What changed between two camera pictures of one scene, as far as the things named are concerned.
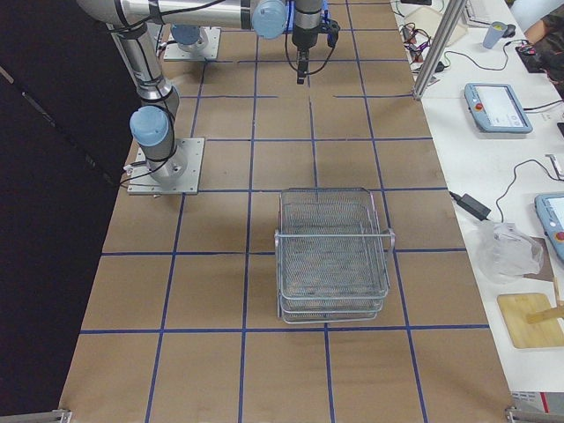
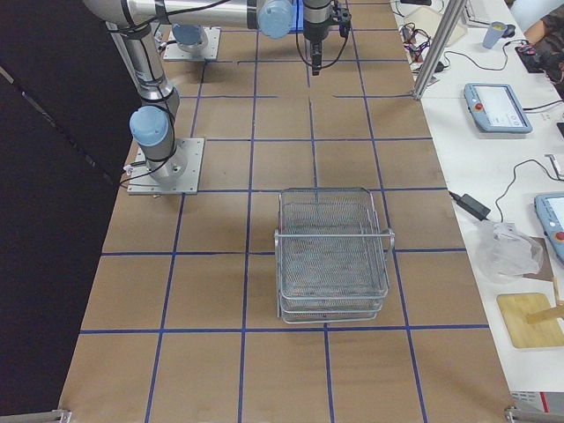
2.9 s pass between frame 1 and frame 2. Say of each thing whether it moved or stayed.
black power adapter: stayed
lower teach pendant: stayed
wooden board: stayed
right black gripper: moved
